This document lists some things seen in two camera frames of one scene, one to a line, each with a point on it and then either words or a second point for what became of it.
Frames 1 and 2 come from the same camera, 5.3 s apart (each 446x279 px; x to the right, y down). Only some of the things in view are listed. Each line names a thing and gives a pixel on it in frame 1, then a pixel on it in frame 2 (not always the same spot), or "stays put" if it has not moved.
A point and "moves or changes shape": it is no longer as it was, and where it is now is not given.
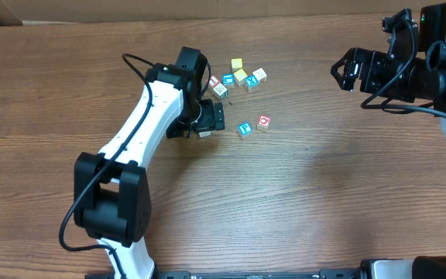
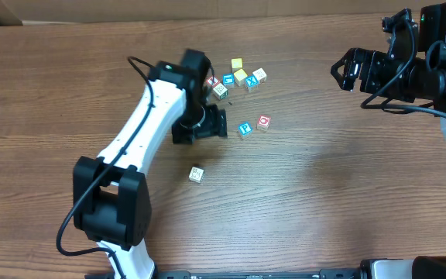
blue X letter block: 251,81 stays put
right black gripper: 365,70 stays put
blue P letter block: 245,128 stays put
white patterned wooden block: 204,134 moves or changes shape
